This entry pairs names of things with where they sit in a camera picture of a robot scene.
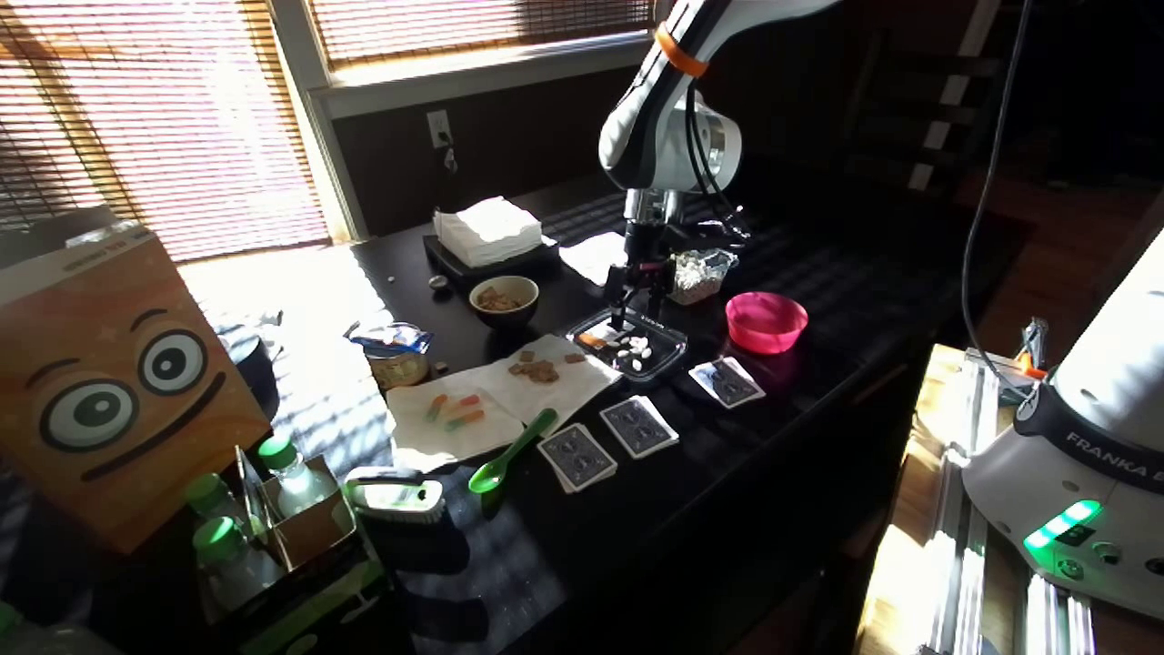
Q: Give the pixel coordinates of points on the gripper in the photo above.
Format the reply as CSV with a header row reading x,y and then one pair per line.
x,y
647,241

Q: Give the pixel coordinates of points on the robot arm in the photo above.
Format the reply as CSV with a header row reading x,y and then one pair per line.
x,y
655,109

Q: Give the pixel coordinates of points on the small white napkin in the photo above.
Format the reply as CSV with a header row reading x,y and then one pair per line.
x,y
593,256

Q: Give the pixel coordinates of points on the heap of white candies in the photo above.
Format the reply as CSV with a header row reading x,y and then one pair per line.
x,y
635,350

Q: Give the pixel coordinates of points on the clear crinkled plastic bag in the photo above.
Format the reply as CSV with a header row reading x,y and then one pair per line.
x,y
700,275

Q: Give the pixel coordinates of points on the black plastic food container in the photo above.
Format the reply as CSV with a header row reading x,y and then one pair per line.
x,y
664,350

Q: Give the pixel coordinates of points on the orange candy piece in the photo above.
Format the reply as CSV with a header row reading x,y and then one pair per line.
x,y
593,340

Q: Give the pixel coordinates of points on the deck of playing cards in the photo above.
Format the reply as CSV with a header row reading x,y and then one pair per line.
x,y
727,382
638,426
577,457

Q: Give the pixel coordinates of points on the heap of brown crackers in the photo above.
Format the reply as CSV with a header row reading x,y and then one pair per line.
x,y
538,369

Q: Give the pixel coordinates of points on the pink plastic bowl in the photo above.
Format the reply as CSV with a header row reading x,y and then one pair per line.
x,y
766,320

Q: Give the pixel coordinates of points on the white napkin with crackers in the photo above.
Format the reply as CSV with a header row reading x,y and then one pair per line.
x,y
555,396

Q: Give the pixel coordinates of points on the brown bowl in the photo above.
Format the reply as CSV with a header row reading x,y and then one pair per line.
x,y
504,317

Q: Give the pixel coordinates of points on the heap of brown snacks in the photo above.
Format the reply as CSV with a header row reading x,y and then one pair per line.
x,y
498,298

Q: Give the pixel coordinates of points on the stack of white napkins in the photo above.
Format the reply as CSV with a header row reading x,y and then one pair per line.
x,y
488,229

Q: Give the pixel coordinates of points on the black napkin tray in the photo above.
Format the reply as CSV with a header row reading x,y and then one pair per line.
x,y
455,269

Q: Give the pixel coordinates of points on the green plastic spoon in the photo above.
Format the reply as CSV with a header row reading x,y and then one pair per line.
x,y
509,453

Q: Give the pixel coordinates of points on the long green orange gummy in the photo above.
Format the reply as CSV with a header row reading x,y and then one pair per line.
x,y
464,419

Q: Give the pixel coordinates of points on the orange gummy candy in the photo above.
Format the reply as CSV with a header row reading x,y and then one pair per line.
x,y
436,408

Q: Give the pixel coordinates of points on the open tin can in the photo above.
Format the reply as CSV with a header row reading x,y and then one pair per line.
x,y
398,362

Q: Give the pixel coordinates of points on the white napkin with gummies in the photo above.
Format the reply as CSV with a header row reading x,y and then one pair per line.
x,y
427,444

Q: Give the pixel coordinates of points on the small window with blinds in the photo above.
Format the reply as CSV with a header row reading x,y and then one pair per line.
x,y
473,23

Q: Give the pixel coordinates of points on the white and green brush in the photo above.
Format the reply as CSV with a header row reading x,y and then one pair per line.
x,y
396,496

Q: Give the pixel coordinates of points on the black round object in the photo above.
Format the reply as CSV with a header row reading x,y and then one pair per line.
x,y
259,373

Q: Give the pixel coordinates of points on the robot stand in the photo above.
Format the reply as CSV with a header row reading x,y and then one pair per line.
x,y
918,564

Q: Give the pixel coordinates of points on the clear bottle with green cap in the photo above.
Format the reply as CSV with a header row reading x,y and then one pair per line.
x,y
211,496
227,559
291,478

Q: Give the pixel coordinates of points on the open brown cardboard box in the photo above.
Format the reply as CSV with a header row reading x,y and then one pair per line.
x,y
314,537

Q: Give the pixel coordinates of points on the black and green box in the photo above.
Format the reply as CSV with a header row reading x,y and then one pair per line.
x,y
318,609

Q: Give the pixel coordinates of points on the large window with blinds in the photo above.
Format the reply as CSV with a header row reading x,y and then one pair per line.
x,y
164,118

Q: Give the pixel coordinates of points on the orange cardboard box with face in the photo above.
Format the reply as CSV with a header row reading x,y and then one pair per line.
x,y
109,382

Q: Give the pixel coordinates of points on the white wall socket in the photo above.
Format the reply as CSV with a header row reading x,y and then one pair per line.
x,y
439,127

